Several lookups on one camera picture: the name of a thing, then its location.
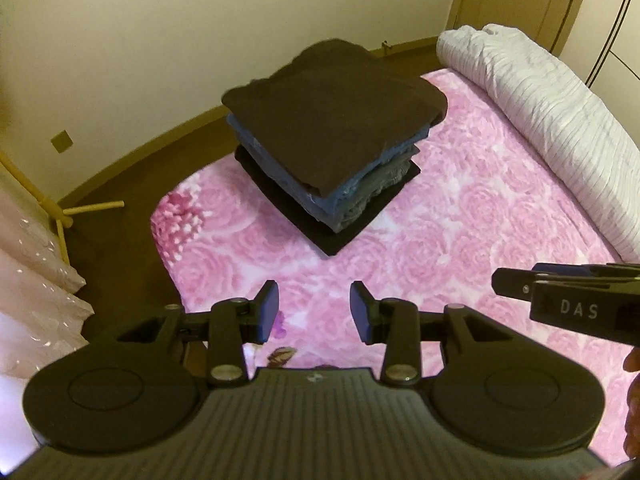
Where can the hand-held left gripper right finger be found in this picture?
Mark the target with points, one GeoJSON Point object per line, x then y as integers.
{"type": "Point", "coordinates": [361, 310]}

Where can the yellow wooden rack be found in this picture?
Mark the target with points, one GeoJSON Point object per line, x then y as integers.
{"type": "Point", "coordinates": [90, 207]}

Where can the pink rose blanket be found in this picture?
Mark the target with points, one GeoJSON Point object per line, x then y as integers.
{"type": "Point", "coordinates": [450, 220]}

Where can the pale pink curtain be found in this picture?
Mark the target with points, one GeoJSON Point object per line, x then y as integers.
{"type": "Point", "coordinates": [30, 280]}

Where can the white striped duvet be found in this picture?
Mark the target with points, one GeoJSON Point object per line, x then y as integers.
{"type": "Point", "coordinates": [550, 110]}

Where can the wall socket plate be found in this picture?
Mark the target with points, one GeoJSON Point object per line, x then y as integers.
{"type": "Point", "coordinates": [62, 141]}

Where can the dark brown fleece garment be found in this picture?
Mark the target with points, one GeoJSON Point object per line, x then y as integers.
{"type": "Point", "coordinates": [335, 110]}

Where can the blue garment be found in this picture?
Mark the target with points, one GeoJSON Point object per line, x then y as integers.
{"type": "Point", "coordinates": [280, 165]}

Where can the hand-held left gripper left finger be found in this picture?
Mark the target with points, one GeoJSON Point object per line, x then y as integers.
{"type": "Point", "coordinates": [269, 310]}

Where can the person's right hand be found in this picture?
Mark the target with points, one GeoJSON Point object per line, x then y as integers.
{"type": "Point", "coordinates": [636, 410]}

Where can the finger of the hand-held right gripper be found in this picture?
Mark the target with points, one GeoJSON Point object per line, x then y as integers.
{"type": "Point", "coordinates": [590, 272]}
{"type": "Point", "coordinates": [512, 282]}

